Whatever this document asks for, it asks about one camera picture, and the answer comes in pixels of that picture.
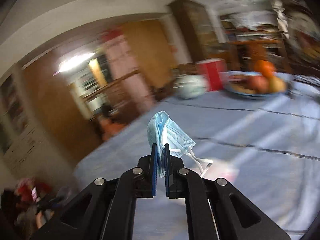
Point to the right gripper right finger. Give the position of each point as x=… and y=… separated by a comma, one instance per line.
x=173, y=179

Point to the orange fruit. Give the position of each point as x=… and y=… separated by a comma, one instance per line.
x=265, y=68

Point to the pale green ceramic pot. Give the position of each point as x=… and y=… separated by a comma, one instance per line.
x=190, y=86

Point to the dark wooden cabinet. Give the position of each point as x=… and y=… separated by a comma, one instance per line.
x=197, y=29

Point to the red apple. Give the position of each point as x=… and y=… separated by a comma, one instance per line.
x=258, y=83

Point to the red card box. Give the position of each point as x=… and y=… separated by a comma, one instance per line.
x=215, y=71

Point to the wooden armchair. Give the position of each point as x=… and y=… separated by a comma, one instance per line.
x=109, y=108

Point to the white pink paper sheet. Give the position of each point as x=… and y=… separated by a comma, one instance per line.
x=222, y=169

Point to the blue face mask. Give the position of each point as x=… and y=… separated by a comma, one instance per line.
x=162, y=131

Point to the yellow pear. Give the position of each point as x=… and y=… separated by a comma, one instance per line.
x=276, y=85

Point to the pink curtain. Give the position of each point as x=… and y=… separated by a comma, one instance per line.
x=122, y=62

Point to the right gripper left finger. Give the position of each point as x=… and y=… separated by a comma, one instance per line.
x=147, y=180

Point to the blue fruit plate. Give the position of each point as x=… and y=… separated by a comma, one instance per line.
x=237, y=84

